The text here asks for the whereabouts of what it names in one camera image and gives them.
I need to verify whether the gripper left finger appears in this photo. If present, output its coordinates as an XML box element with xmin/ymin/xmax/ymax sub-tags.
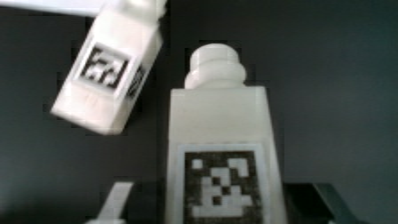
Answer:
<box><xmin>84</xmin><ymin>182</ymin><xmax>134</xmax><ymax>224</ymax></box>

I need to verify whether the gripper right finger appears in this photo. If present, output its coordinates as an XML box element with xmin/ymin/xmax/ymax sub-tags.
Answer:
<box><xmin>285</xmin><ymin>183</ymin><xmax>370</xmax><ymax>224</ymax></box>

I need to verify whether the white table leg with tag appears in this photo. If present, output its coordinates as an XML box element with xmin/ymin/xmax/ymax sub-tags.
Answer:
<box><xmin>166</xmin><ymin>44</ymin><xmax>289</xmax><ymax>224</ymax></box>

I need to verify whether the white table leg middle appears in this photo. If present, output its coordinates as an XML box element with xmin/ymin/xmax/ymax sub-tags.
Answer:
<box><xmin>52</xmin><ymin>0</ymin><xmax>168</xmax><ymax>135</ymax></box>

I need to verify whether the paper sheet with tags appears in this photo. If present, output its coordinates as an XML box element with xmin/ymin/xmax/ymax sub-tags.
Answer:
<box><xmin>0</xmin><ymin>0</ymin><xmax>116</xmax><ymax>17</ymax></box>

